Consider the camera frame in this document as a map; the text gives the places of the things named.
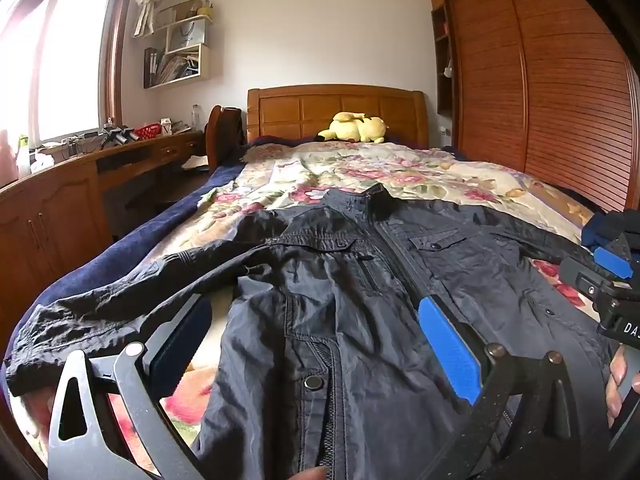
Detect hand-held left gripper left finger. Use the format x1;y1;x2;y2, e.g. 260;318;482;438
47;294;213;480

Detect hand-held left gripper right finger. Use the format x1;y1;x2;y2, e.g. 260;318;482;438
419;296;573;480

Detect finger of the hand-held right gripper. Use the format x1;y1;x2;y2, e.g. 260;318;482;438
594;239;635;279
581;209;640;256

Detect dark navy jacket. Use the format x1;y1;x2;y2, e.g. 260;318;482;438
2;182;618;480

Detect person's right hand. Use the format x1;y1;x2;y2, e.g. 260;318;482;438
605;345;640;431

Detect navy blue bedsheet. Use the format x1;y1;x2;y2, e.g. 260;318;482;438
0;137;461;366

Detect wooden slatted wardrobe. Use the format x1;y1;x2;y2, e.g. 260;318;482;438
425;0;640;213

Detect wooden desk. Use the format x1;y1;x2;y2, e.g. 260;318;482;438
0;130;206;351

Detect floral blanket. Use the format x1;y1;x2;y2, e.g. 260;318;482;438
10;140;616;480

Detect wooden chair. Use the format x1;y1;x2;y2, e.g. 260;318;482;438
205;105;246;171

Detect yellow plush toy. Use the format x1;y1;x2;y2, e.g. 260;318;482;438
317;111;390;144

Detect white plastic bottle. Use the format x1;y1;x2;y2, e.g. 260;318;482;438
16;135;32;178

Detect wooden bed headboard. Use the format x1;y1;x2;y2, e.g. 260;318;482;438
246;84;431;148

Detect row of books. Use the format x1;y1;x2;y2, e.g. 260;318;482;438
144;47;202;89

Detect window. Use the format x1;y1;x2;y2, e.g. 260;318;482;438
0;0;135;161

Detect white paper bag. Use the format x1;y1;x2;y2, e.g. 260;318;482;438
166;19;207;54

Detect cream wall shelf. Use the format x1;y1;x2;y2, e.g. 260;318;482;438
132;0;213;90

